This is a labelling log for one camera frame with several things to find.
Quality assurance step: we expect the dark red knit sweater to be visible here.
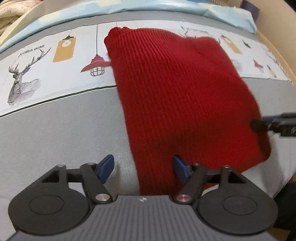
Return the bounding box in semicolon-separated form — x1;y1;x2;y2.
104;27;271;196

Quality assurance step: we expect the purple box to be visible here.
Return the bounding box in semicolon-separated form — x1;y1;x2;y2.
240;0;260;21

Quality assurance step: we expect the light blue folded sheet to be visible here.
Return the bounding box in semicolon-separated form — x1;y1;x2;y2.
1;1;257;52

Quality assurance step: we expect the cream folded blanket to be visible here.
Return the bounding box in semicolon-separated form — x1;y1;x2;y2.
0;0;42;35

